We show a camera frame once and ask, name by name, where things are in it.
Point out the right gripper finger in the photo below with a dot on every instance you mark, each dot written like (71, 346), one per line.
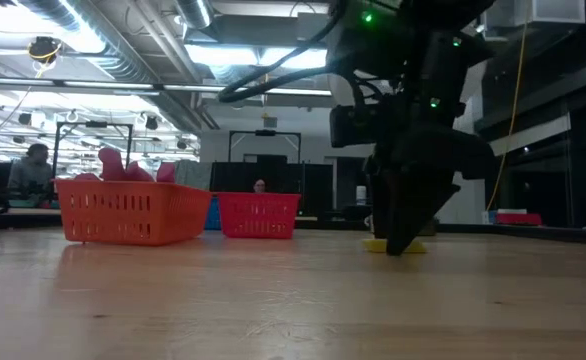
(379, 205)
(413, 210)

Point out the yellow eraser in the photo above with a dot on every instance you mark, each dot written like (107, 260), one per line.
(373, 245)

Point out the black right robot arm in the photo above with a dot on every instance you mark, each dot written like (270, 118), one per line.
(398, 20)

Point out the white cup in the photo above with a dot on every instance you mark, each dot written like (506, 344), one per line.
(361, 195)

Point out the black partition panel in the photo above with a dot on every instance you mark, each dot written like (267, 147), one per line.
(318, 185)

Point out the red flat box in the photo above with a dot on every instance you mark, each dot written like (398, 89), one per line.
(518, 218)

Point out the person behind red basket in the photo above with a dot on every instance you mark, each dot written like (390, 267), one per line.
(259, 186)

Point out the red plastic basket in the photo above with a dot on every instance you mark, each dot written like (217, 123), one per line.
(258, 215)

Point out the blue plastic basket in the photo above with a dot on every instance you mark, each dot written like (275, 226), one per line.
(213, 215)

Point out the white ceiling unit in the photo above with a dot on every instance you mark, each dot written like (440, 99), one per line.
(553, 11)

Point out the ceiling light fixture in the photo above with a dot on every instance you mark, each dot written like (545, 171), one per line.
(223, 55)

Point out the orange plastic basket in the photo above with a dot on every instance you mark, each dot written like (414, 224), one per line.
(133, 210)

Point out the seated person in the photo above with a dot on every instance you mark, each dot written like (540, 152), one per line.
(30, 172)

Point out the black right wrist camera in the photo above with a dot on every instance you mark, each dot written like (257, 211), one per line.
(348, 125)

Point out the black workstation frame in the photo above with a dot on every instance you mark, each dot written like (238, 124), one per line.
(265, 133)
(93, 124)

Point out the black metal table frame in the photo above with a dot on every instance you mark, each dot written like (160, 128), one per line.
(548, 233)

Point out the silver ventilation duct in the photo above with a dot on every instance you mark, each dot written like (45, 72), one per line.
(123, 55)

